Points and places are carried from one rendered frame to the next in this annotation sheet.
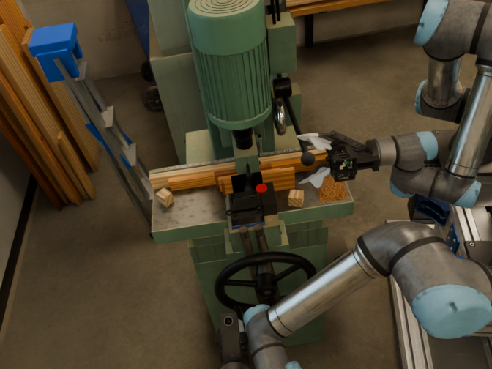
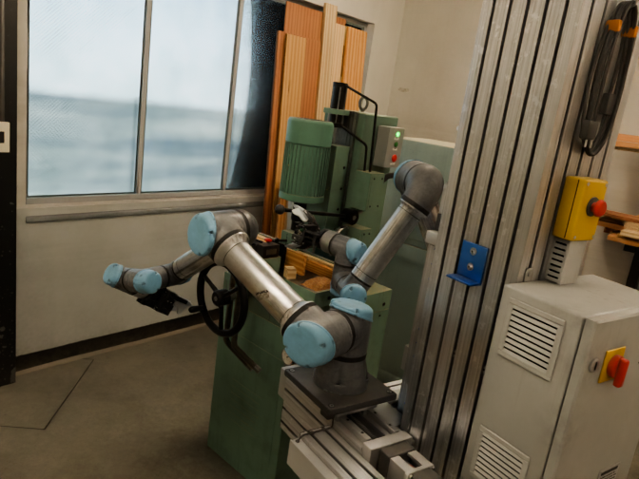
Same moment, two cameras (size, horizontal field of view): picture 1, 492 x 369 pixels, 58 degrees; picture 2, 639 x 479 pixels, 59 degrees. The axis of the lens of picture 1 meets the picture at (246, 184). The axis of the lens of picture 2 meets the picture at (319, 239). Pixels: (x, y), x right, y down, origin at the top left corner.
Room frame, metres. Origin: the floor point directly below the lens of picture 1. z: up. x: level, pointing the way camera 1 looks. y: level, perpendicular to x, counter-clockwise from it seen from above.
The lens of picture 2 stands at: (-0.52, -1.53, 1.55)
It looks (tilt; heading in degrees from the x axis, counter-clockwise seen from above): 14 degrees down; 42
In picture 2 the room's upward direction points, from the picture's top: 8 degrees clockwise
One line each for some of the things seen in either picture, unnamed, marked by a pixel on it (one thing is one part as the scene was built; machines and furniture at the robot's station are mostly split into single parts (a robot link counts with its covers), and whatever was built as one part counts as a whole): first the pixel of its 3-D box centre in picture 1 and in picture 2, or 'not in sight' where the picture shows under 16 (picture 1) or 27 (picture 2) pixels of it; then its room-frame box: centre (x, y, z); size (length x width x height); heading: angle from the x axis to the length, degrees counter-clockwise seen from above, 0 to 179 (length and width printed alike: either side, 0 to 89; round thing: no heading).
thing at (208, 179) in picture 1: (267, 170); (303, 262); (1.00, -0.07, 0.92); 0.62 x 0.02 x 0.04; 90
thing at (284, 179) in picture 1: (259, 183); (285, 258); (0.93, -0.04, 0.94); 0.21 x 0.01 x 0.08; 90
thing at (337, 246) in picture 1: (337, 259); not in sight; (0.86, -0.28, 0.58); 0.12 x 0.08 x 0.08; 0
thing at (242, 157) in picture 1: (246, 151); (299, 240); (1.02, -0.02, 0.99); 0.14 x 0.07 x 0.09; 0
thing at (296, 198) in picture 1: (296, 198); (289, 272); (0.87, -0.14, 0.92); 0.04 x 0.03 x 0.04; 69
